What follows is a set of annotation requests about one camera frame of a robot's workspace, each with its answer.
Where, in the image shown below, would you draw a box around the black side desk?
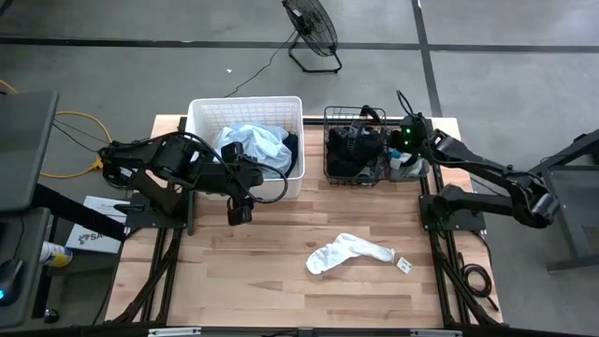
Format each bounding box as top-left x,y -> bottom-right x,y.
0,207 -> 52,329

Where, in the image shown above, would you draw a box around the yellow floor cable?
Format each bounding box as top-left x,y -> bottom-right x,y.
0,78 -> 114,182

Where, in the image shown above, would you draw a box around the black wire basket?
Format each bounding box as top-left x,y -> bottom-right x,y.
322,105 -> 389,187

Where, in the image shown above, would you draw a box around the black fan power cable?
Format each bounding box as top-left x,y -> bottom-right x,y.
223,30 -> 299,99

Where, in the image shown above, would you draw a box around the sage green cloth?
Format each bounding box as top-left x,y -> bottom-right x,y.
406,158 -> 427,182

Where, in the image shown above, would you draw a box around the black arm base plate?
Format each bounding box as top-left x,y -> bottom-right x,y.
114,184 -> 196,235
418,194 -> 496,233

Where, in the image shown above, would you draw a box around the silver metal bracket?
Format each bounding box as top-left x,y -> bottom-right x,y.
147,327 -> 202,337
409,329 -> 463,337

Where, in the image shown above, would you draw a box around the black desk support bar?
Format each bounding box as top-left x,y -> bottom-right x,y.
30,183 -> 128,243

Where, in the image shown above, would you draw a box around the black floor cable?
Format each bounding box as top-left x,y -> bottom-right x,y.
51,119 -> 113,154

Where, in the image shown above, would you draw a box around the black briefs with patterned waistband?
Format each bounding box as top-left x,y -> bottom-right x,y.
326,128 -> 371,178

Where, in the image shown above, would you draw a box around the white yellow canister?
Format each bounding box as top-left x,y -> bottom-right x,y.
38,241 -> 75,269

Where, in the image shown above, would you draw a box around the black coiled cable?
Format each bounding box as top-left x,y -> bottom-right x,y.
458,252 -> 501,314

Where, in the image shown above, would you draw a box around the black computer mouse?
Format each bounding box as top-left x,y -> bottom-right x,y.
0,257 -> 24,308

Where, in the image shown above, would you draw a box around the small grey plastic bin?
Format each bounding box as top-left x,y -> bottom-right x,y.
386,142 -> 431,183

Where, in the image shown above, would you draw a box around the black floor fan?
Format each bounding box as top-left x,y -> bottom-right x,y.
281,0 -> 343,75

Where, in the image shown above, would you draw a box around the dark grey monitor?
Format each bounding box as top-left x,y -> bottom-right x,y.
0,90 -> 61,215

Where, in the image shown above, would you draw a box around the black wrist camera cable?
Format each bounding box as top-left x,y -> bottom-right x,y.
242,158 -> 290,203

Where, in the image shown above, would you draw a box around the dark grey metal stand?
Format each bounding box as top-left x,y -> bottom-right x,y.
516,127 -> 599,273

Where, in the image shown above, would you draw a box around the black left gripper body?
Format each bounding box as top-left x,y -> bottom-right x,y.
226,183 -> 256,202

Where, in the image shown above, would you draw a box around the white plastic laundry basket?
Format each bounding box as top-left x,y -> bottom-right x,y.
184,95 -> 306,201

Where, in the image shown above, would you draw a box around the white sock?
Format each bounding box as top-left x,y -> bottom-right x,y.
305,232 -> 397,276

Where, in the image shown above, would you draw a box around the black aluminium rig frame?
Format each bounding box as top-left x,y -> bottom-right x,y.
91,114 -> 506,337

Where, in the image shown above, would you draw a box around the navy blue patterned cloth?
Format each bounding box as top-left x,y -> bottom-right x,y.
280,133 -> 300,178

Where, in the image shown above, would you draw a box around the white printed cardboard box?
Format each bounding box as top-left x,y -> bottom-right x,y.
64,195 -> 131,256

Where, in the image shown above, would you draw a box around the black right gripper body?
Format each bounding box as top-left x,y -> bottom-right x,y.
390,114 -> 434,163

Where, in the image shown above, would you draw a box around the pale patterned cloth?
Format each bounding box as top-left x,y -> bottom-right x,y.
215,122 -> 294,179

